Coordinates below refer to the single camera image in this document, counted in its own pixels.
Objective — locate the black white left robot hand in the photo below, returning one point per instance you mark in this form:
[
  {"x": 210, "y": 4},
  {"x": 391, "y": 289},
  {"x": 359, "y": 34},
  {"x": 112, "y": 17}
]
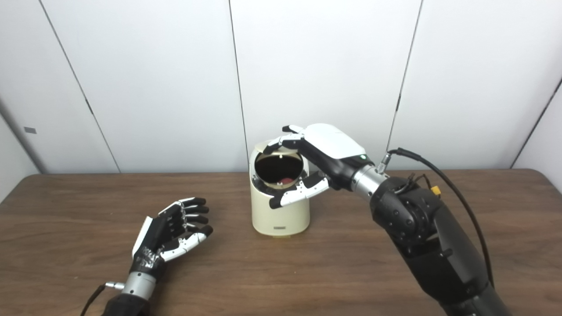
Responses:
[{"x": 153, "y": 241}]

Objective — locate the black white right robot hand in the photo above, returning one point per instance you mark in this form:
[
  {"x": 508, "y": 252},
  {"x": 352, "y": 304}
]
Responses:
[{"x": 333, "y": 149}]

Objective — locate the round cream bin lid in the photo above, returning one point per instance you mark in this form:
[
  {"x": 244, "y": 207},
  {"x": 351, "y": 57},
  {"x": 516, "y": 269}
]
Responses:
[{"x": 287, "y": 151}]

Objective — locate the red apple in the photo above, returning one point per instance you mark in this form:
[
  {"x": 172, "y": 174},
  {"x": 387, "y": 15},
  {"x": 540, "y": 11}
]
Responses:
[{"x": 287, "y": 180}]

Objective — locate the cream-colored bin body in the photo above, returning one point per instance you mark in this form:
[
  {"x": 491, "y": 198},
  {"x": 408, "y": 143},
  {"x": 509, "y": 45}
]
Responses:
[{"x": 279, "y": 215}]

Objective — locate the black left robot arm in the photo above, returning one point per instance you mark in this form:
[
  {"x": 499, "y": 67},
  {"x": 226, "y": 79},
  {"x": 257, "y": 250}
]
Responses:
[{"x": 134, "y": 289}]

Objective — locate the black wall panel clip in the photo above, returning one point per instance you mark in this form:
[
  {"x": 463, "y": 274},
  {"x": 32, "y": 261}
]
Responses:
[
  {"x": 398, "y": 103},
  {"x": 89, "y": 106}
]

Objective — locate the small grey wall sticker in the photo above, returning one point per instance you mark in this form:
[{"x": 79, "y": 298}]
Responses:
[{"x": 30, "y": 130}]

